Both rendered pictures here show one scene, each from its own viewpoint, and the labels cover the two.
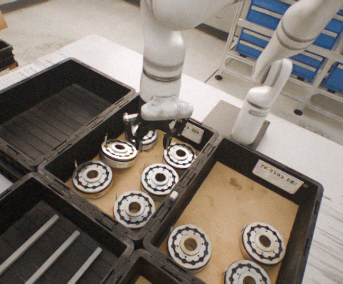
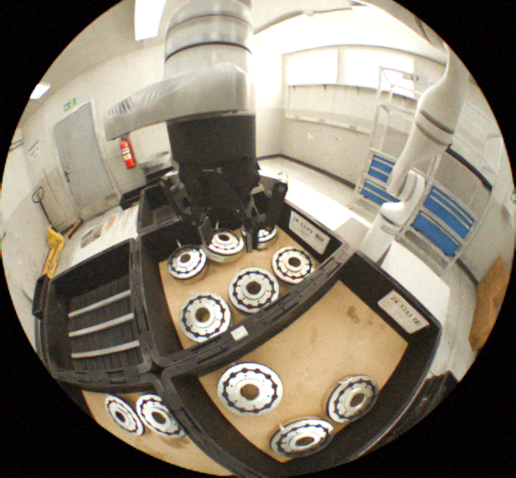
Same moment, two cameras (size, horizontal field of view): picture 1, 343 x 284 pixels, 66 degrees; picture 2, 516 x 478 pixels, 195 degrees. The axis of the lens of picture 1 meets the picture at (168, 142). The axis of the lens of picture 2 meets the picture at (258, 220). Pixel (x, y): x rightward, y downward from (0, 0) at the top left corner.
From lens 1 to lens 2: 44 cm
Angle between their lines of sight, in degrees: 24
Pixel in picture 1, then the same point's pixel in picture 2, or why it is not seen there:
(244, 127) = (373, 244)
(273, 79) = (410, 191)
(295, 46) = (440, 137)
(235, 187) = (351, 320)
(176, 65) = (207, 12)
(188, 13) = not seen: outside the picture
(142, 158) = (250, 256)
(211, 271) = (269, 416)
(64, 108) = not seen: hidden behind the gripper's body
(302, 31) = (444, 112)
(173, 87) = (203, 60)
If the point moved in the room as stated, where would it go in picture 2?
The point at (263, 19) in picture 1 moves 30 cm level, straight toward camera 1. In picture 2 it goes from (378, 175) to (376, 181)
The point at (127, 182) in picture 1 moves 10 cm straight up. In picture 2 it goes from (219, 280) to (209, 254)
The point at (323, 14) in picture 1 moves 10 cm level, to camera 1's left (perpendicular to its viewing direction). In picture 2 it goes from (457, 89) to (405, 58)
